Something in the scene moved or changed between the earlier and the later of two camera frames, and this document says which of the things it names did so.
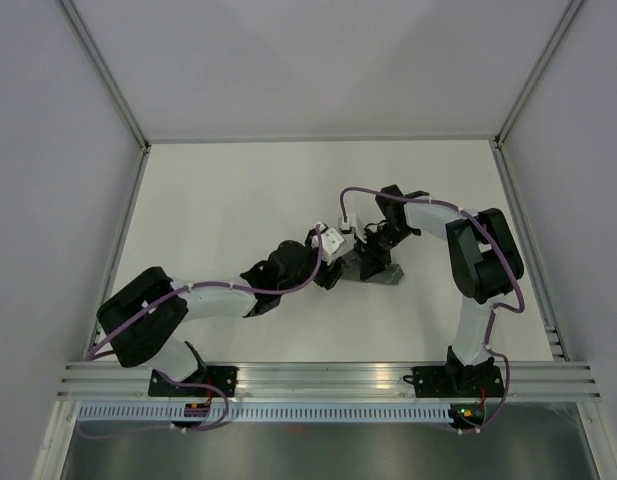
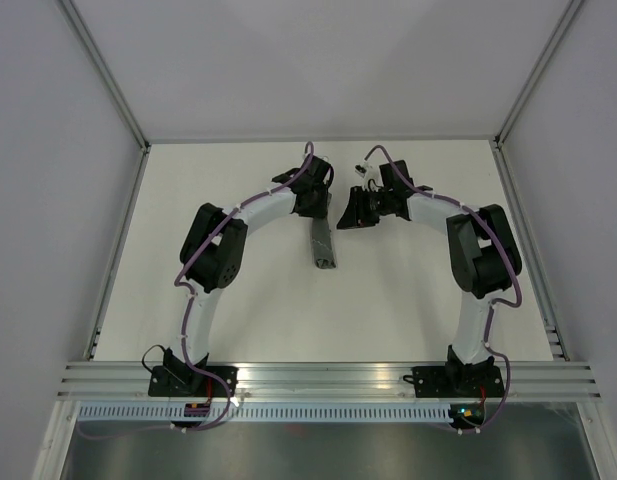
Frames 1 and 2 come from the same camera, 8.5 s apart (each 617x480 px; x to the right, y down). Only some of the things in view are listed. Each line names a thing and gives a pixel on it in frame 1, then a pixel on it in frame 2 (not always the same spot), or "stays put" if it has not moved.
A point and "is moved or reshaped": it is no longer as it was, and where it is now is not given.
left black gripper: (328, 278) → (321, 211)
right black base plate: (475, 381) stays put
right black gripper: (372, 260) → (355, 215)
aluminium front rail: (558, 380) stays put
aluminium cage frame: (318, 143) stays put
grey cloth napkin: (351, 271) is moved or reshaped
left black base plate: (224, 377) stays put
